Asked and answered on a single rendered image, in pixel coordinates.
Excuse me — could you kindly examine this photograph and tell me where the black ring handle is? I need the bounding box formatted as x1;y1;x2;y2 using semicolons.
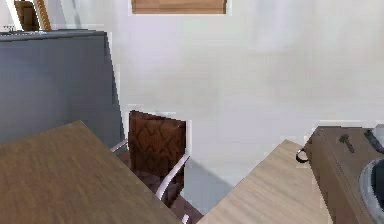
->
295;148;309;164

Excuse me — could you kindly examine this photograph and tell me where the black sink tap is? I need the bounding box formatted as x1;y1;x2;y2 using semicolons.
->
363;129;384;155

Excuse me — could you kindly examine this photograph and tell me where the brown wooden door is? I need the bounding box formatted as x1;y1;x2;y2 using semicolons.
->
14;0;52;32

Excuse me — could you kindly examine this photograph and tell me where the wooden framed wall picture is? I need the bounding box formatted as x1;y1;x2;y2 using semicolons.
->
131;0;228;15

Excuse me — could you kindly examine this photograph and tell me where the black small counter utensil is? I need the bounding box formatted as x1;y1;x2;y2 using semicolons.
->
338;134;356;154

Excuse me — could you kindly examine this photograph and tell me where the steel round sink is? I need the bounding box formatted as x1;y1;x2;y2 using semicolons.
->
358;157;384;221

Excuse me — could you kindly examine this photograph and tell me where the brown patterned armchair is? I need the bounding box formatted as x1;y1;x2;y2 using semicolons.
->
110;110;204;224

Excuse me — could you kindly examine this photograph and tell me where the brown kitchen counter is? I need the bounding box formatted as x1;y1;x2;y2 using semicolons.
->
303;125;384;224

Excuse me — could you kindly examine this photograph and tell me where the grey fridge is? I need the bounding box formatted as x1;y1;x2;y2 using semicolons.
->
0;29;126;150

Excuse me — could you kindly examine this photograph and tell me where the brown wooden dining table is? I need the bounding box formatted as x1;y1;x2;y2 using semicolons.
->
0;120;183;224

